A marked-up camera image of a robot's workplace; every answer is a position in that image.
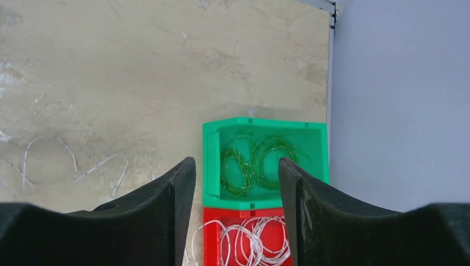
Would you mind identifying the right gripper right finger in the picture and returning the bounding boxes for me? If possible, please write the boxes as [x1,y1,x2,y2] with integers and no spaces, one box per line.
[278,157,469,265]

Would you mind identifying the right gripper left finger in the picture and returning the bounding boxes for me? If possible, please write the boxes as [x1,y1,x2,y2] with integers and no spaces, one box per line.
[1,157,196,265]

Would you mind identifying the red plastic bin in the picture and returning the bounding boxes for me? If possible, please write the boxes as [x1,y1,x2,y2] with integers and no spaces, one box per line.
[203,207,293,265]

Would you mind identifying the green plastic bin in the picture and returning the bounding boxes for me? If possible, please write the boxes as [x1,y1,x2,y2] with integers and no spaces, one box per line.
[202,117,330,211]

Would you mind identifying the white cable coils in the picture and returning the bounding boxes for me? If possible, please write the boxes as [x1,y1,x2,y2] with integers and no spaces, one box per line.
[183,216,293,266]

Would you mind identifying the green cable coils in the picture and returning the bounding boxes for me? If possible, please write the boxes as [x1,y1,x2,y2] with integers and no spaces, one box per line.
[220,134,311,197]

